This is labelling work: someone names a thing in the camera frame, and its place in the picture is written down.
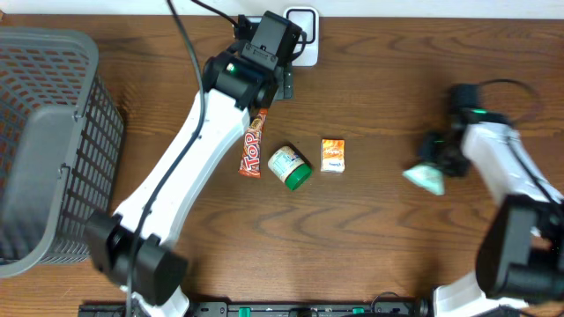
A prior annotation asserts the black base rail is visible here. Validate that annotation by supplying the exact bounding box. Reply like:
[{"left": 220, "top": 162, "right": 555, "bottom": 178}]
[{"left": 78, "top": 300, "right": 435, "bottom": 317}]

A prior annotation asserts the white jar green lid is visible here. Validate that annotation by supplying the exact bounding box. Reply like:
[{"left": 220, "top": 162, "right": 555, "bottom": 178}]
[{"left": 268, "top": 145, "right": 313, "bottom": 191}]

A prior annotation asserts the chocolate bar wrapper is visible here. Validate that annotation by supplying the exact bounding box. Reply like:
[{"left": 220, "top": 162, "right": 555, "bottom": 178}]
[{"left": 239, "top": 108, "right": 268, "bottom": 179}]

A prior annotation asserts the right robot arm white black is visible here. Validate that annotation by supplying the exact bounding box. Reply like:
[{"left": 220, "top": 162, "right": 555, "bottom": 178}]
[{"left": 419, "top": 84, "right": 563, "bottom": 316}]

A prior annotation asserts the grey plastic shopping basket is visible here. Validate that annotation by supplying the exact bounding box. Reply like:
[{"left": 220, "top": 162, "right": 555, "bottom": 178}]
[{"left": 1, "top": 26, "right": 125, "bottom": 278}]

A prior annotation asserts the white barcode scanner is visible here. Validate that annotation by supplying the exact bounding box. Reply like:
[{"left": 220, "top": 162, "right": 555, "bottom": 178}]
[{"left": 283, "top": 6, "right": 320, "bottom": 67}]

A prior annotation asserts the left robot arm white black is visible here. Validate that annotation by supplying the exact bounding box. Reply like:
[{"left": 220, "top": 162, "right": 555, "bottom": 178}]
[{"left": 85, "top": 11, "right": 306, "bottom": 316}]

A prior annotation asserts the orange tissue pack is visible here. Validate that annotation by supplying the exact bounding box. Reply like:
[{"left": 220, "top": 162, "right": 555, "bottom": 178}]
[{"left": 321, "top": 139, "right": 345, "bottom": 173}]

